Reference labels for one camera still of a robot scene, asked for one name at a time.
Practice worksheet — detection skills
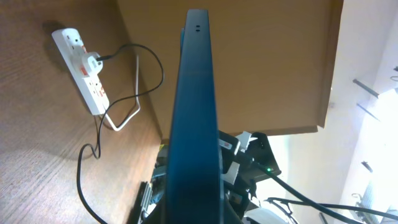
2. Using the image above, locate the white power strip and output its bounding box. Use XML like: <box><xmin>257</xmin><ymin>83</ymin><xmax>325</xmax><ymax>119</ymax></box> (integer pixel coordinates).
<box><xmin>52</xmin><ymin>28</ymin><xmax>109</xmax><ymax>115</ymax></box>

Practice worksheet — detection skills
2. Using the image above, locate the white power strip cord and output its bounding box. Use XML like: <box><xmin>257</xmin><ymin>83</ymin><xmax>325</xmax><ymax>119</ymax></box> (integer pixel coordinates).
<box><xmin>101</xmin><ymin>54</ymin><xmax>141</xmax><ymax>132</ymax></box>

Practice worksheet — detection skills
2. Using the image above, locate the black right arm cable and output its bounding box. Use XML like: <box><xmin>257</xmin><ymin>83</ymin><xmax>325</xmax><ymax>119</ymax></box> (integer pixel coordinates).
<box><xmin>248</xmin><ymin>155</ymin><xmax>398</xmax><ymax>224</ymax></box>

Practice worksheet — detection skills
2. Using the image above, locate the white USB charger adapter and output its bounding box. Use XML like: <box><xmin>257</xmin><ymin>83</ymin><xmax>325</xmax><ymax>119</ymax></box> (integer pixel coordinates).
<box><xmin>80</xmin><ymin>52</ymin><xmax>103</xmax><ymax>77</ymax></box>

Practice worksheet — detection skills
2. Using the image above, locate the black USB charging cable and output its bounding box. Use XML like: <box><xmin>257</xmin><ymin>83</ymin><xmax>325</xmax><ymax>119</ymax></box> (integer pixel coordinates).
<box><xmin>76</xmin><ymin>43</ymin><xmax>165</xmax><ymax>224</ymax></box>

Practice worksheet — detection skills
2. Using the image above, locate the blue Galaxy smartphone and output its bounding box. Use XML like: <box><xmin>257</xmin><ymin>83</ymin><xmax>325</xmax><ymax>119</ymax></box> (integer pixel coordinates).
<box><xmin>164</xmin><ymin>9</ymin><xmax>223</xmax><ymax>223</ymax></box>

